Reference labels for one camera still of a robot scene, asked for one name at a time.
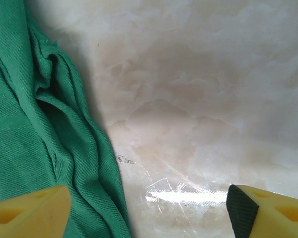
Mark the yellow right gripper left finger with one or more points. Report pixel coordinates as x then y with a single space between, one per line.
32 213

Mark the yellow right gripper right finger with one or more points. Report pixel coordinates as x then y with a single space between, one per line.
275 213

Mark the green long pants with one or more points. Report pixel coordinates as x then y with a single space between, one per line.
39 129

